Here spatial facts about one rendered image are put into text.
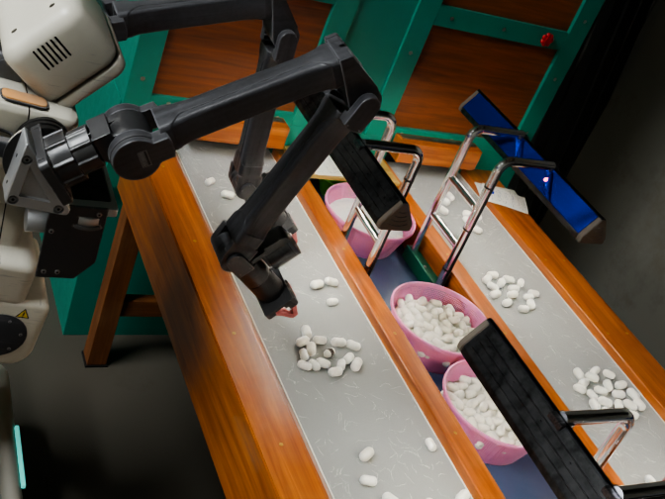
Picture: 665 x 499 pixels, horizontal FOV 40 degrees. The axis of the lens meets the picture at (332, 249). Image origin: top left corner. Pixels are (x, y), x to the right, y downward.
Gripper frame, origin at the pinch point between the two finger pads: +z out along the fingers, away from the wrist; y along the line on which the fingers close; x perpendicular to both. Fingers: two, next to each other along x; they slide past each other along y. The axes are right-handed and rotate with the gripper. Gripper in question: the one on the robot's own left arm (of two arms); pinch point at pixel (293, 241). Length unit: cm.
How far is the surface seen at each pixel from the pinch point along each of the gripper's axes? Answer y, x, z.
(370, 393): -51, 1, 1
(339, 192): 26.1, -15.4, 18.9
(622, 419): -94, -37, -13
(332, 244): -1.7, -7.6, 6.8
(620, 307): 41, -80, 172
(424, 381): -50, -10, 9
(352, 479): -73, 10, -9
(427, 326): -29.8, -16.2, 20.1
